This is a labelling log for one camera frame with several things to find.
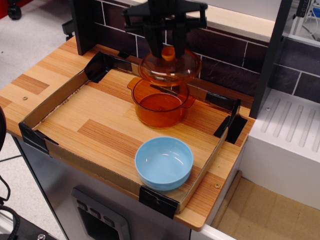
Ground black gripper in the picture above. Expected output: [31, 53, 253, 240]
[121, 0, 208, 58]

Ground orange glass pot lid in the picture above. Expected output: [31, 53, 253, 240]
[138, 46, 202, 87]

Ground orange glass pot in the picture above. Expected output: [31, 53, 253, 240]
[127, 77, 196, 128]

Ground cardboard fence with black tape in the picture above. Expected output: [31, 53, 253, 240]
[19, 52, 253, 218]

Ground light wooden shelf board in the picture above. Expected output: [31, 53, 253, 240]
[100, 0, 275, 43]

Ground light blue bowl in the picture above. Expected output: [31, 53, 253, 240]
[134, 136, 194, 191]

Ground white toy sink drainboard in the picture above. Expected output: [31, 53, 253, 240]
[239, 90, 320, 209]

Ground grey oven control panel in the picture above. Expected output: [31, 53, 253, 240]
[71, 188, 131, 240]

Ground dark grey left shelf post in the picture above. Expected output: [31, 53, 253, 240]
[70, 0, 97, 56]

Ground dark grey shelf post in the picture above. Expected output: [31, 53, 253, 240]
[249, 0, 292, 119]
[70, 0, 97, 56]

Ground dark grey right shelf post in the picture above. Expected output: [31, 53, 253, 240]
[249, 0, 292, 119]

